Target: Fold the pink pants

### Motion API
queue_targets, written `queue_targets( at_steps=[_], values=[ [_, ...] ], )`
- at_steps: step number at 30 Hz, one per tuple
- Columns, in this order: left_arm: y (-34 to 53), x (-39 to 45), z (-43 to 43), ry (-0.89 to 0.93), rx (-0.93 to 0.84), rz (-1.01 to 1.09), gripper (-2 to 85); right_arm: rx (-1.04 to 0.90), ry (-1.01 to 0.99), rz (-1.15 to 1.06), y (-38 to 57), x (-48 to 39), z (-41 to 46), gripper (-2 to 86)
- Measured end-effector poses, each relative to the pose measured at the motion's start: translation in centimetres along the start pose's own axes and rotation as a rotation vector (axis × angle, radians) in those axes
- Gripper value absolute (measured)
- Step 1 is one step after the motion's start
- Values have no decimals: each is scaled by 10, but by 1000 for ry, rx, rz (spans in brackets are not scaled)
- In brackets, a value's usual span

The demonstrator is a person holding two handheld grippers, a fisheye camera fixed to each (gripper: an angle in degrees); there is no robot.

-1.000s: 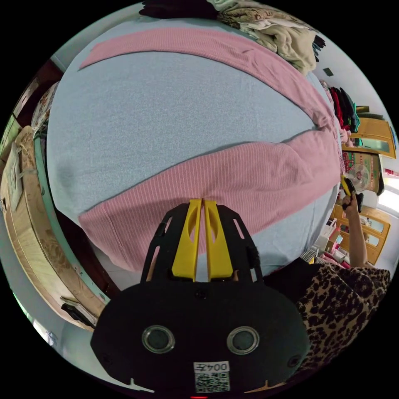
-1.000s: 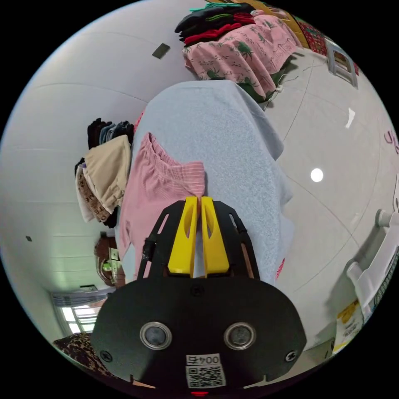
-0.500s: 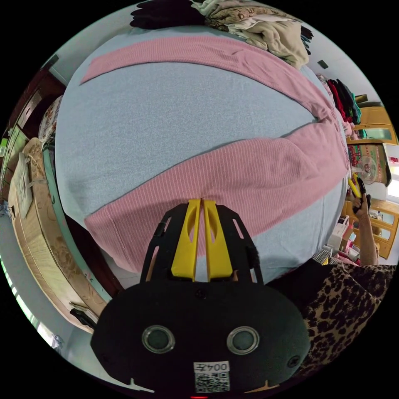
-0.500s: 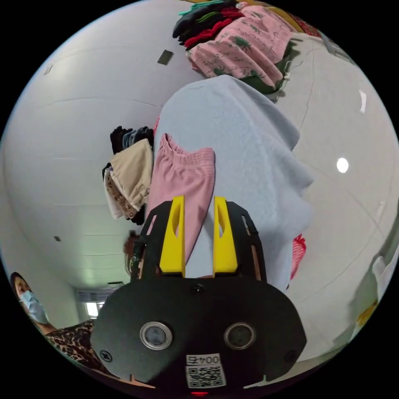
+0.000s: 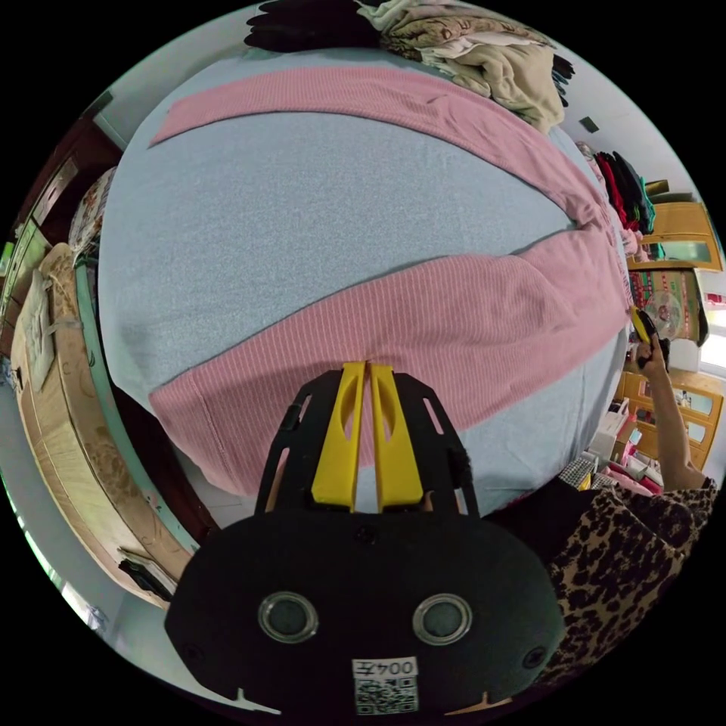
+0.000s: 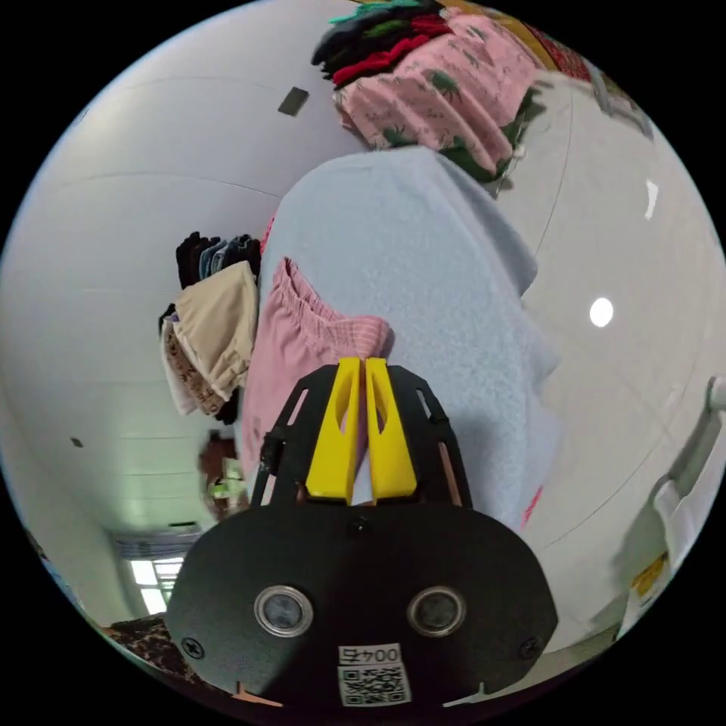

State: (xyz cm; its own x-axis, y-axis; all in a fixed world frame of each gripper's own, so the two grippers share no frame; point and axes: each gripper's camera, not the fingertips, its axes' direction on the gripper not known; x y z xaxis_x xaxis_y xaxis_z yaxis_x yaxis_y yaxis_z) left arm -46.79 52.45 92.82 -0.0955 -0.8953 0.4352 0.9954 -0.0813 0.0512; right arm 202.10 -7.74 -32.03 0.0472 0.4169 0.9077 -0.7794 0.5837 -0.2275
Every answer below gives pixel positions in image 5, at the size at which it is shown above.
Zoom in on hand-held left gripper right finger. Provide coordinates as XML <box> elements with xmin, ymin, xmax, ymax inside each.
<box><xmin>369</xmin><ymin>362</ymin><xmax>425</xmax><ymax>510</ymax></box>

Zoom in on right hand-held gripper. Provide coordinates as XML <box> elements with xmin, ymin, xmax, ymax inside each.
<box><xmin>628</xmin><ymin>306</ymin><xmax>672</xmax><ymax>373</ymax></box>

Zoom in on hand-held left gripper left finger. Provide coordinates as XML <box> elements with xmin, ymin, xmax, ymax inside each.
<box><xmin>311</xmin><ymin>362</ymin><xmax>368</xmax><ymax>504</ymax></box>

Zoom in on pink ribbed pants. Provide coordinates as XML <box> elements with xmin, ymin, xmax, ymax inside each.
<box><xmin>148</xmin><ymin>65</ymin><xmax>632</xmax><ymax>498</ymax></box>

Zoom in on person's right forearm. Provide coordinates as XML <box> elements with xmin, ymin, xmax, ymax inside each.
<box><xmin>646</xmin><ymin>367</ymin><xmax>711</xmax><ymax>490</ymax></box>

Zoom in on person's right hand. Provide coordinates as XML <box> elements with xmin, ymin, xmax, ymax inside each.
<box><xmin>634</xmin><ymin>337</ymin><xmax>669</xmax><ymax>377</ymax></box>

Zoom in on small round fan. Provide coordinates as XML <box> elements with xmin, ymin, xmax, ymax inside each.
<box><xmin>639</xmin><ymin>287</ymin><xmax>686</xmax><ymax>343</ymax></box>

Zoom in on light wooden cupboard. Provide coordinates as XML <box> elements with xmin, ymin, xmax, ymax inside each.
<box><xmin>611</xmin><ymin>191</ymin><xmax>726</xmax><ymax>483</ymax></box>

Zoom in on stack of dark folded clothes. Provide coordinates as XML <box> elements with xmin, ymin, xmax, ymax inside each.
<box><xmin>591</xmin><ymin>149</ymin><xmax>659</xmax><ymax>237</ymax></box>

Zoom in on bed with light blue sheet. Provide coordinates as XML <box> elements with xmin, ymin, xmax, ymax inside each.
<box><xmin>96</xmin><ymin>47</ymin><xmax>631</xmax><ymax>518</ymax></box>

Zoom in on person's body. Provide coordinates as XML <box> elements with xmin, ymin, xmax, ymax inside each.
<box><xmin>487</xmin><ymin>475</ymin><xmax>722</xmax><ymax>687</ymax></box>

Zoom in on beige floral mattress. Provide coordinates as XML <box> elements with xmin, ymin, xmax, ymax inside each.
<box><xmin>8</xmin><ymin>242</ymin><xmax>200</xmax><ymax>570</ymax></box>

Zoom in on pile of clothes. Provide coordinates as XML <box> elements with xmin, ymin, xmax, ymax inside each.
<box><xmin>246</xmin><ymin>0</ymin><xmax>577</xmax><ymax>135</ymax></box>

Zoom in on floral cushion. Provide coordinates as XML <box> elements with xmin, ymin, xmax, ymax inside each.
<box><xmin>67</xmin><ymin>165</ymin><xmax>119</xmax><ymax>268</ymax></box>

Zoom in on dark wooden cupboard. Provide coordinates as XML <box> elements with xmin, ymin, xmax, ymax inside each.
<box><xmin>13</xmin><ymin>110</ymin><xmax>127</xmax><ymax>245</ymax></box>

